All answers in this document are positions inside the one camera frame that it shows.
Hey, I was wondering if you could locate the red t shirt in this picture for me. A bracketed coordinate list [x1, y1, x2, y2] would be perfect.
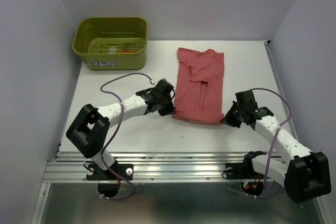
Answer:
[173, 48, 224, 125]

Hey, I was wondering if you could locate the olive green plastic bin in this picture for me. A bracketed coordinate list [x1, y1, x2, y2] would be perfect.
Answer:
[72, 17, 148, 71]

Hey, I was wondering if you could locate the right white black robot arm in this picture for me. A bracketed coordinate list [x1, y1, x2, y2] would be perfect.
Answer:
[222, 89, 332, 203]

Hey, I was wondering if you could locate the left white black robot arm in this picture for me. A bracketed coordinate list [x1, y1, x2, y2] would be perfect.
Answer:
[66, 79, 175, 179]

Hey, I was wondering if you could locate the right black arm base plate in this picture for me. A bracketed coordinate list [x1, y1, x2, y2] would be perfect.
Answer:
[222, 163, 253, 180]

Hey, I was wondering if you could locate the aluminium front rail frame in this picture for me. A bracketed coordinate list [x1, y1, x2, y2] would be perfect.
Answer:
[31, 40, 333, 223]

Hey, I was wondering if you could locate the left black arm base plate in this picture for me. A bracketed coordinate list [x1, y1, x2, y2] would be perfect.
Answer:
[83, 162, 134, 181]

